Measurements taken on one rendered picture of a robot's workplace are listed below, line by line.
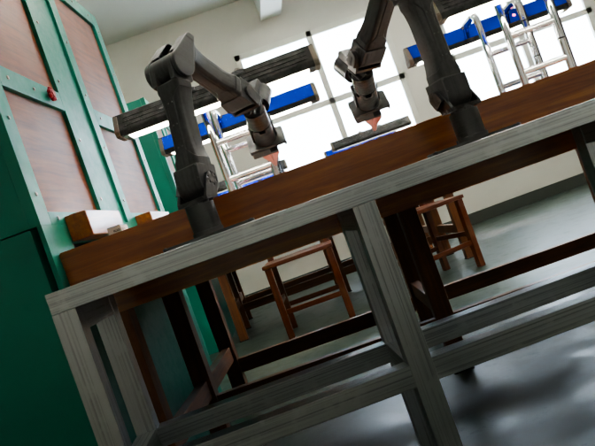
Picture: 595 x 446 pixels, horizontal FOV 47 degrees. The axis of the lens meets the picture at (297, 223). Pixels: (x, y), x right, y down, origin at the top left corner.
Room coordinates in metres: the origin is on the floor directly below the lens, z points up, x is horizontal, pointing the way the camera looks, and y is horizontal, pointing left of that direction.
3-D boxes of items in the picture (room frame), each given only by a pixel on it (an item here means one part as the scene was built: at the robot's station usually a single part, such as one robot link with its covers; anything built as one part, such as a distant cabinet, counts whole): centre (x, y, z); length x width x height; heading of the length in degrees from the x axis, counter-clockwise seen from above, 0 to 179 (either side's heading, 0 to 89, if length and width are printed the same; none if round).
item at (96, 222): (1.92, 0.54, 0.83); 0.30 x 0.06 x 0.07; 178
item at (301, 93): (2.53, 0.08, 1.08); 0.62 x 0.08 x 0.07; 88
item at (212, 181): (1.44, 0.18, 0.77); 0.09 x 0.06 x 0.06; 60
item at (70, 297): (1.69, -0.11, 0.65); 1.20 x 0.90 x 0.04; 93
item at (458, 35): (2.49, -0.89, 1.08); 0.62 x 0.08 x 0.07; 88
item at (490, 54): (2.41, -0.90, 0.90); 0.20 x 0.19 x 0.45; 88
